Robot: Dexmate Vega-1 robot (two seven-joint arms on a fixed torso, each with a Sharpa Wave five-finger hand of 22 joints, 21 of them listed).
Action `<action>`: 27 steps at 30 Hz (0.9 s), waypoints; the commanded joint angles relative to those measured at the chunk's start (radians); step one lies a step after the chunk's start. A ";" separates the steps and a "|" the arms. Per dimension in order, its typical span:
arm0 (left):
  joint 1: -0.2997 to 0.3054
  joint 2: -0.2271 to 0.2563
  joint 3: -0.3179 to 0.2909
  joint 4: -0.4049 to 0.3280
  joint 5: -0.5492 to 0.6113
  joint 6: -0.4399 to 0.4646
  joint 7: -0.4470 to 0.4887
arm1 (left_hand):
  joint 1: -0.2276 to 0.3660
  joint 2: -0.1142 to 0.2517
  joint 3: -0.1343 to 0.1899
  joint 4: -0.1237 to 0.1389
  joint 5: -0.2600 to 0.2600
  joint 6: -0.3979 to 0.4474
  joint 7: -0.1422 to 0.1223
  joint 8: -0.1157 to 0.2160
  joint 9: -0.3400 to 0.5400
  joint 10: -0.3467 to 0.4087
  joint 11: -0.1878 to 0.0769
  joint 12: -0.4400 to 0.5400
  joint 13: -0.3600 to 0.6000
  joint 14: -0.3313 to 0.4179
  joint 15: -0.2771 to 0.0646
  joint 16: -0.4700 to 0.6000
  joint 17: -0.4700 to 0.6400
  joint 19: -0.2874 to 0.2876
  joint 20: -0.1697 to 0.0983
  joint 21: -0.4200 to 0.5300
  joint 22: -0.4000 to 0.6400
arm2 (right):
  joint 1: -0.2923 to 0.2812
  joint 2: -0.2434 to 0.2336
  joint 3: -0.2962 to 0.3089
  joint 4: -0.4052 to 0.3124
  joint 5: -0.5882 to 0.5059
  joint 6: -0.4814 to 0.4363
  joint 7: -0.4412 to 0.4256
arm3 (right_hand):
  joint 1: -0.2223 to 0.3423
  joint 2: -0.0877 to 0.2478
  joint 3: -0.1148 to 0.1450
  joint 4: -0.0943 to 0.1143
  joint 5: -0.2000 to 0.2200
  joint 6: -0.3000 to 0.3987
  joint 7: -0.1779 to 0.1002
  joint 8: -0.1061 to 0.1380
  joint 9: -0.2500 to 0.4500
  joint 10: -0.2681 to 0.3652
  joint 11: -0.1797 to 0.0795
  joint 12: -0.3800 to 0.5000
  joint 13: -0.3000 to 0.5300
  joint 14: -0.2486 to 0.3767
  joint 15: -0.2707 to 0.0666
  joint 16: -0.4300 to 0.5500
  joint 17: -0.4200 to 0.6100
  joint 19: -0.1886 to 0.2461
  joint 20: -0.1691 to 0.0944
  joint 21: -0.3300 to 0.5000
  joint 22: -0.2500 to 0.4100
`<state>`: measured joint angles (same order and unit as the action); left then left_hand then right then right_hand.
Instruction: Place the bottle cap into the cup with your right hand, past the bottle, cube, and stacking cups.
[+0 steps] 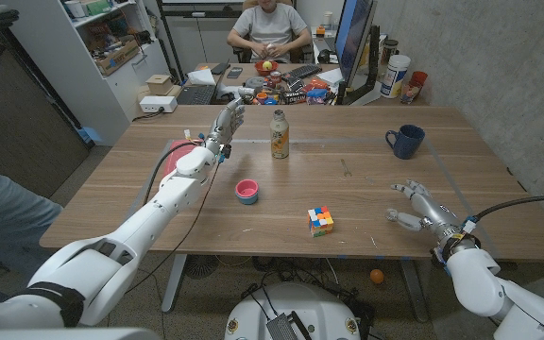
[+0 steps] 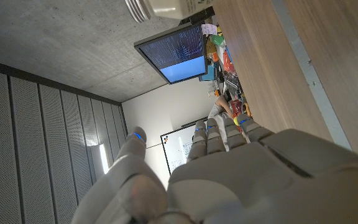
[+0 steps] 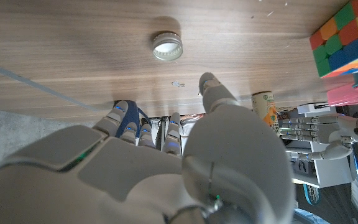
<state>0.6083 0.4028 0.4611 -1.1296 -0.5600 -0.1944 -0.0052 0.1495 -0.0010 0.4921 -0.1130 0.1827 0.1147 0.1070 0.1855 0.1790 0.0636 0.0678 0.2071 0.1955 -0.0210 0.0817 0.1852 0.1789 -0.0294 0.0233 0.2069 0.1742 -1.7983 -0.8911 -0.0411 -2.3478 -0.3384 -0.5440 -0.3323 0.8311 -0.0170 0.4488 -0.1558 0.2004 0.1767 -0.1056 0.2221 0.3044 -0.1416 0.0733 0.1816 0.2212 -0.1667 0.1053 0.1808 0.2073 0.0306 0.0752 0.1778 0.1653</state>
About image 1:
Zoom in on white canister blue label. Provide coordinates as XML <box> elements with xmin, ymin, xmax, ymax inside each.
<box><xmin>380</xmin><ymin>54</ymin><xmax>412</xmax><ymax>99</ymax></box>

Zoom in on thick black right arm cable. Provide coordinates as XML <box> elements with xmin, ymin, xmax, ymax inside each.
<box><xmin>472</xmin><ymin>195</ymin><xmax>544</xmax><ymax>223</ymax></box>

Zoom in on standing person in jeans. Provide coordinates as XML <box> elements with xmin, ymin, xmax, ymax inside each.
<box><xmin>0</xmin><ymin>141</ymin><xmax>63</xmax><ymax>284</ymax></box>

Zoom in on dark blue mug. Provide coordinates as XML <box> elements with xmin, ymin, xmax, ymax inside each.
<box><xmin>384</xmin><ymin>124</ymin><xmax>427</xmax><ymax>161</ymax></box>

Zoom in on grey table leg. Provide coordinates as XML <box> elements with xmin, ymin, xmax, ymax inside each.
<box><xmin>399</xmin><ymin>258</ymin><xmax>430</xmax><ymax>323</ymax></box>
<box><xmin>161</xmin><ymin>254</ymin><xmax>188</xmax><ymax>314</ymax></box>

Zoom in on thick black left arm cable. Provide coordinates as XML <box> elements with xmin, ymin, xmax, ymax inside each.
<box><xmin>143</xmin><ymin>140</ymin><xmax>202</xmax><ymax>205</ymax></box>

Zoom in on black snack bar box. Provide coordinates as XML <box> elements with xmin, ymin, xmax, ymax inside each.
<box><xmin>281</xmin><ymin>90</ymin><xmax>307</xmax><ymax>105</ymax></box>

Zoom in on pink and blue stacking cups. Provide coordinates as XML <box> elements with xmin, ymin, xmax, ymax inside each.
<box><xmin>234</xmin><ymin>178</ymin><xmax>260</xmax><ymax>206</ymax></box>

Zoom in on dark wooden cabinet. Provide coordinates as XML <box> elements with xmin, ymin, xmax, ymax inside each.
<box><xmin>0</xmin><ymin>27</ymin><xmax>92</xmax><ymax>199</ymax></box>

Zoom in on dark lidded jar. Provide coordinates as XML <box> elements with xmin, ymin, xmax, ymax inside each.
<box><xmin>381</xmin><ymin>39</ymin><xmax>400</xmax><ymax>66</ymax></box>

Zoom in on blue plastic floor item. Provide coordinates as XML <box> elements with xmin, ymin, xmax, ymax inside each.
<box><xmin>76</xmin><ymin>126</ymin><xmax>106</xmax><ymax>145</ymax></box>

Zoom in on black laptop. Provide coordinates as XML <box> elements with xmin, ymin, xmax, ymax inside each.
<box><xmin>175</xmin><ymin>59</ymin><xmax>231</xmax><ymax>106</ymax></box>

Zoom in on tangled black floor cables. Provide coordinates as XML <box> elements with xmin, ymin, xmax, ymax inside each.
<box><xmin>241</xmin><ymin>257</ymin><xmax>375</xmax><ymax>332</ymax></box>

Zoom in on open cardboard box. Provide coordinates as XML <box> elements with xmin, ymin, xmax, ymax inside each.
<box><xmin>95</xmin><ymin>38</ymin><xmax>141</xmax><ymax>77</ymax></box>

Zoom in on blue snack package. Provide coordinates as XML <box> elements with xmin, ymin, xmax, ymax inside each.
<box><xmin>306</xmin><ymin>88</ymin><xmax>330</xmax><ymax>105</ymax></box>

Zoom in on red bowl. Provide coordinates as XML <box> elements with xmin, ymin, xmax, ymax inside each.
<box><xmin>254</xmin><ymin>59</ymin><xmax>279</xmax><ymax>77</ymax></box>

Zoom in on thin black left arm wire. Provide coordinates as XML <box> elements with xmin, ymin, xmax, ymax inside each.
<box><xmin>124</xmin><ymin>158</ymin><xmax>222</xmax><ymax>295</ymax></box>

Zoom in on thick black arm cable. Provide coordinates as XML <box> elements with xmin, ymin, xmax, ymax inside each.
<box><xmin>472</xmin><ymin>195</ymin><xmax>544</xmax><ymax>223</ymax></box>
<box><xmin>143</xmin><ymin>140</ymin><xmax>202</xmax><ymax>205</ymax></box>

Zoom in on white shelf unit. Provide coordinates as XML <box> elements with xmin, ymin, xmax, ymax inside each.
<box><xmin>0</xmin><ymin>0</ymin><xmax>172</xmax><ymax>146</ymax></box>

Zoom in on seated person grey t-shirt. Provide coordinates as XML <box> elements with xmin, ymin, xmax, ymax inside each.
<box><xmin>227</xmin><ymin>0</ymin><xmax>312</xmax><ymax>64</ymax></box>

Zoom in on grey vented module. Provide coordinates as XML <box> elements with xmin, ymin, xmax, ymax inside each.
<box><xmin>265</xmin><ymin>312</ymin><xmax>298</xmax><ymax>340</ymax></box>

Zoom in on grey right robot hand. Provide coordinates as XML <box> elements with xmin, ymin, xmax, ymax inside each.
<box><xmin>384</xmin><ymin>178</ymin><xmax>471</xmax><ymax>242</ymax></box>

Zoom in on beige drink bottle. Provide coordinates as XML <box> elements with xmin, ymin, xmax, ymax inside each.
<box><xmin>270</xmin><ymin>109</ymin><xmax>290</xmax><ymax>160</ymax></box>

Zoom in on white power box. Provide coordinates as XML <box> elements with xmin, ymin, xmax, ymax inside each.
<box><xmin>138</xmin><ymin>94</ymin><xmax>179</xmax><ymax>114</ymax></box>

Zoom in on pink flat pad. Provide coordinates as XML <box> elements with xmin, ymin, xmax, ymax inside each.
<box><xmin>162</xmin><ymin>139</ymin><xmax>205</xmax><ymax>179</ymax></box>

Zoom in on orange snack package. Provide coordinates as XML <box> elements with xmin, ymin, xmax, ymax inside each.
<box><xmin>302</xmin><ymin>77</ymin><xmax>331</xmax><ymax>94</ymax></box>

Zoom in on small tan carton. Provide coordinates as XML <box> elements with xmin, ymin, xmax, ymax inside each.
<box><xmin>144</xmin><ymin>74</ymin><xmax>175</xmax><ymax>96</ymax></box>

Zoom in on black computer monitor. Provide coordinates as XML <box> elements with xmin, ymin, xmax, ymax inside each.
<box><xmin>333</xmin><ymin>0</ymin><xmax>378</xmax><ymax>89</ymax></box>

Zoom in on white robot torso base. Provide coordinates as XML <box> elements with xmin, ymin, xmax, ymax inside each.
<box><xmin>224</xmin><ymin>281</ymin><xmax>362</xmax><ymax>340</ymax></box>

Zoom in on white crumpled paper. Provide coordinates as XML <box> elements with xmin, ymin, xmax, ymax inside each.
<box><xmin>185</xmin><ymin>68</ymin><xmax>217</xmax><ymax>87</ymax></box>

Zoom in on black metal rack post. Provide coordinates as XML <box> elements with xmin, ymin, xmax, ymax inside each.
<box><xmin>155</xmin><ymin>0</ymin><xmax>183</xmax><ymax>82</ymax></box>

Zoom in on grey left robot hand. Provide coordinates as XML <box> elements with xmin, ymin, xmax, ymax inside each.
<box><xmin>204</xmin><ymin>97</ymin><xmax>247</xmax><ymax>151</ymax></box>

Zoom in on multicolour puzzle cube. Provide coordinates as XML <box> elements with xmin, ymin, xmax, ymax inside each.
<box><xmin>307</xmin><ymin>205</ymin><xmax>335</xmax><ymax>238</ymax></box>

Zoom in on black keyboard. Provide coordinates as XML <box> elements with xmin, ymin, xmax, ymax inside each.
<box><xmin>282</xmin><ymin>63</ymin><xmax>323</xmax><ymax>80</ymax></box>

